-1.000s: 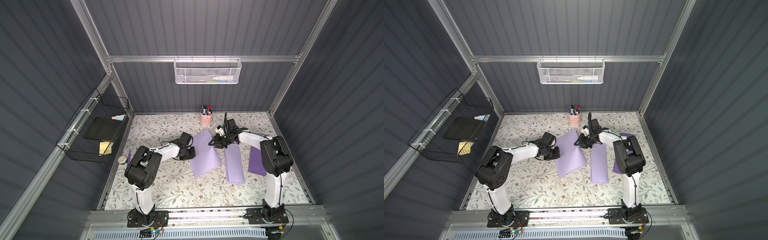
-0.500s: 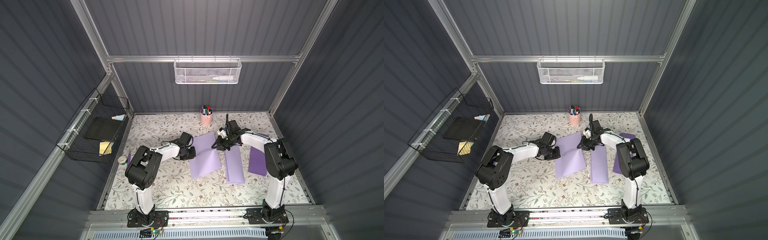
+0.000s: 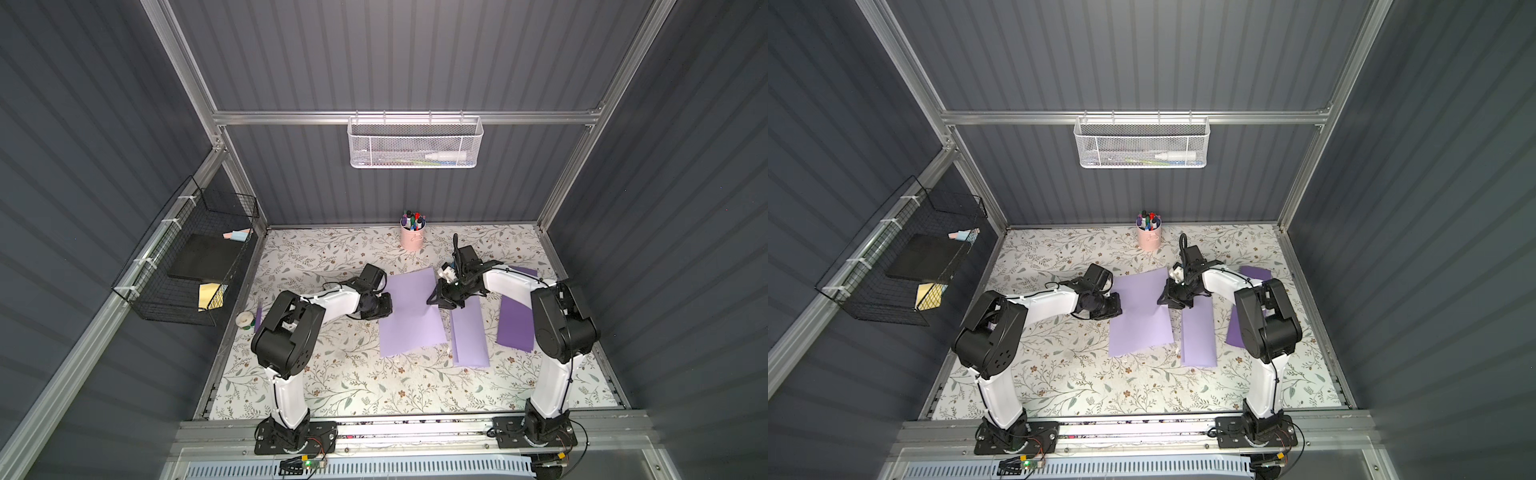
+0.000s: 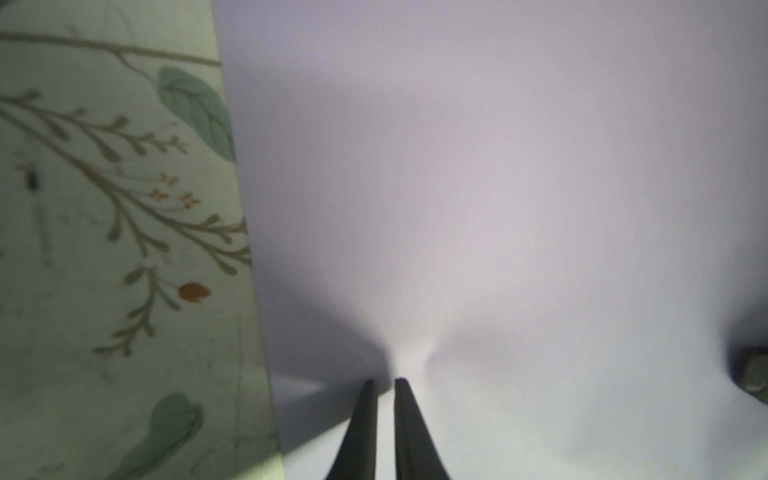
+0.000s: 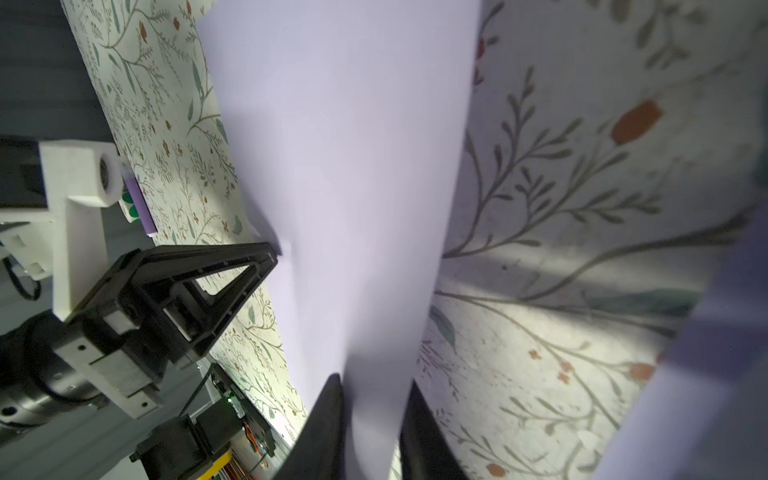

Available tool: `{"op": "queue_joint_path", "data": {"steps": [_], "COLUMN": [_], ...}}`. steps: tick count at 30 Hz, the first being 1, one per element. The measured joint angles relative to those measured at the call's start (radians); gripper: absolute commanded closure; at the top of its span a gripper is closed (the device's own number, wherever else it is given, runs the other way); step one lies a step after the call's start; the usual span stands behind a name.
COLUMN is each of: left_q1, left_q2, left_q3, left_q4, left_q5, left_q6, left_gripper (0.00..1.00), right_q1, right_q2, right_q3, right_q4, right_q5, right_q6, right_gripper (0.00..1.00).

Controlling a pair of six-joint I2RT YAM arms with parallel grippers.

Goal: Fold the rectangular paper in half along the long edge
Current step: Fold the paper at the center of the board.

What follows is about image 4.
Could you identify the light lavender paper sheet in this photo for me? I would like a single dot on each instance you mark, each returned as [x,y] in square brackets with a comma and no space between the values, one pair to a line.
[550,217]

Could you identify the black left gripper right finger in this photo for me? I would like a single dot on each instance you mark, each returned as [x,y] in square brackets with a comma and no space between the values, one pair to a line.
[416,456]

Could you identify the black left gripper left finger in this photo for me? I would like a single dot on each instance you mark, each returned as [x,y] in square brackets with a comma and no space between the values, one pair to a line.
[356,456]

